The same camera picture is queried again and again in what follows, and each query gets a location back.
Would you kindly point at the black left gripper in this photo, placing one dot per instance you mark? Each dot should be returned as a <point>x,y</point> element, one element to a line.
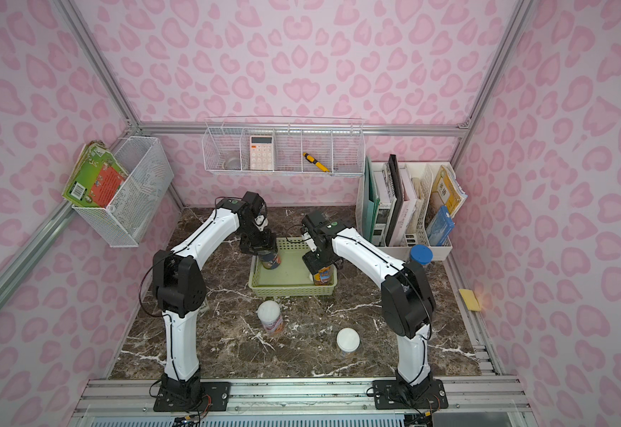
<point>262,243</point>

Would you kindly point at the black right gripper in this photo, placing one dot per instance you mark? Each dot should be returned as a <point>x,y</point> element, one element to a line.
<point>318,260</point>

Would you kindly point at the yellow orange lidded can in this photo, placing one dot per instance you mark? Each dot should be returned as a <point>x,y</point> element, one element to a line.
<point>323,276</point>

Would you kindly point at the dark blue metal can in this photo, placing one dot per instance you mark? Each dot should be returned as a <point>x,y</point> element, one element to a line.
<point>270,259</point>

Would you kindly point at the red white lidded can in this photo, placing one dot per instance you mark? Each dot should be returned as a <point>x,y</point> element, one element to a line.
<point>269,314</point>

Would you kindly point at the white lid yellow can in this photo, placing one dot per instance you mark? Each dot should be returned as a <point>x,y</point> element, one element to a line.
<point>348,341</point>

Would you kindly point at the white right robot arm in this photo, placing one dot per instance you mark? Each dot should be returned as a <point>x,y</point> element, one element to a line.
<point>407,301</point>

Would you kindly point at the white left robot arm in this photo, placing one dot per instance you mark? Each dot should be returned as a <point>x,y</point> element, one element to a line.
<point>179,286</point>

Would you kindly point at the light green plastic basket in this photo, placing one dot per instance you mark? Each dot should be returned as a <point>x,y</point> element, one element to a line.
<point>292,277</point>

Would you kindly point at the teal folder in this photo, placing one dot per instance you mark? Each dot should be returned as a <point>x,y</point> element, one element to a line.
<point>370,204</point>

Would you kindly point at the clear glass dish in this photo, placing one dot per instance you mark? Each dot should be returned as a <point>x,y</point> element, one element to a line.
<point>232,164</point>

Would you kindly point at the pink white book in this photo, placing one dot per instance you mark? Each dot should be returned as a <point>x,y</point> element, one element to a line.
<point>407,209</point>

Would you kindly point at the white desktop file organizer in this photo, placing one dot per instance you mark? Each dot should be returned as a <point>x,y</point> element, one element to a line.
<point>422,177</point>

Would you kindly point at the white orange calculator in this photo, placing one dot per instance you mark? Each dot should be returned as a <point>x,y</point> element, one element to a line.
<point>262,153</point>

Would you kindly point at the yellow black utility knife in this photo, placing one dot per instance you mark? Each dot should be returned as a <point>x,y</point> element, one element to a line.
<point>314,161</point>

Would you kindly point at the blue lid glass jar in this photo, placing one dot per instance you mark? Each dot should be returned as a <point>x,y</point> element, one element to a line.
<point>420,254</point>

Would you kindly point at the black binder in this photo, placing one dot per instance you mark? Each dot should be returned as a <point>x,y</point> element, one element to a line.
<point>397,198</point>

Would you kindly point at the blue booklet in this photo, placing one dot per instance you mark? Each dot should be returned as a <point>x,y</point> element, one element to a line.
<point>440,227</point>

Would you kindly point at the yellow magazine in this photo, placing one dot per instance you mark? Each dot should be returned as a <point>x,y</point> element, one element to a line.
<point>446,191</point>

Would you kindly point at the yellow sticky note pad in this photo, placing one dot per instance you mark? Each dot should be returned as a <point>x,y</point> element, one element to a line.
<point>470,300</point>

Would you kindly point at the green red booklet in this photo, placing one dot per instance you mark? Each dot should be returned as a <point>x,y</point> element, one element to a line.
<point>96,178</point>

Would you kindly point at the white wire wall shelf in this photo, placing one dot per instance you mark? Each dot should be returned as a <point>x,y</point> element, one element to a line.
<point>338,144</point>

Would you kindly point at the white wire mesh bin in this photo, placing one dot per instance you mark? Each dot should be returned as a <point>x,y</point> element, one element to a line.
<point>125,221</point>

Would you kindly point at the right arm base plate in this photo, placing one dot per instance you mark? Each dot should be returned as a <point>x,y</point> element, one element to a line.
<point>430,396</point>

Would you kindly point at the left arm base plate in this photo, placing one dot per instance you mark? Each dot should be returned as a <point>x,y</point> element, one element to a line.
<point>192,398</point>

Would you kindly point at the aluminium front frame rail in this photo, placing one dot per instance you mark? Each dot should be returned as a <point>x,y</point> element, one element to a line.
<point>320,401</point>

